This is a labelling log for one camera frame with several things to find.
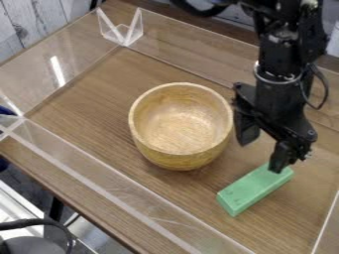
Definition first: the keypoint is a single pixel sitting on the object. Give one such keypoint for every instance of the blue object at edge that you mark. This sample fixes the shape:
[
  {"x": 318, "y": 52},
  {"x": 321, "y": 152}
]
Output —
[{"x": 7, "y": 111}]

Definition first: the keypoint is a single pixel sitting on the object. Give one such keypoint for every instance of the brown wooden bowl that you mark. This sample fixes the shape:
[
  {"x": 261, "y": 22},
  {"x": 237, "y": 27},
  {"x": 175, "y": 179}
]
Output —
[{"x": 181, "y": 123}]

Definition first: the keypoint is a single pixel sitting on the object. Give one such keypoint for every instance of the green rectangular block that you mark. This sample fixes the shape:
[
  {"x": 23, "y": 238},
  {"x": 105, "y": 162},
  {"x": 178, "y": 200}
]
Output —
[{"x": 251, "y": 188}]

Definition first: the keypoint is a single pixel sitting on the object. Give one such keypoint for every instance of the clear acrylic enclosure wall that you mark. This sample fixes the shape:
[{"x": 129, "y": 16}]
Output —
[{"x": 71, "y": 87}]

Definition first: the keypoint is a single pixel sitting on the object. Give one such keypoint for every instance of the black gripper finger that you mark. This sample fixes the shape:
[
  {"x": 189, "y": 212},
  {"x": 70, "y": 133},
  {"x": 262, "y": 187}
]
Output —
[
  {"x": 284, "y": 156},
  {"x": 247, "y": 128}
]

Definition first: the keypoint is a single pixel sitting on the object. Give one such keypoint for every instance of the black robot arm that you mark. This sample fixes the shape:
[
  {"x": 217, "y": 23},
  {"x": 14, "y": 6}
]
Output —
[{"x": 289, "y": 28}]

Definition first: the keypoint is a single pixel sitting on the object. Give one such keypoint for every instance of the white object at right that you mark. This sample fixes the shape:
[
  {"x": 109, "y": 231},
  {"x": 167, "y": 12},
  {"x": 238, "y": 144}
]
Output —
[{"x": 333, "y": 47}]

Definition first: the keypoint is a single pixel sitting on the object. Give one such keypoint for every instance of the black table leg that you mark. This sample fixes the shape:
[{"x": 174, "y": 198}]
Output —
[{"x": 57, "y": 210}]

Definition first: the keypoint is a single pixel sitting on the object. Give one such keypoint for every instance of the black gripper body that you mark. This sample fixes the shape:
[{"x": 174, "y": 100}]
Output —
[{"x": 277, "y": 101}]

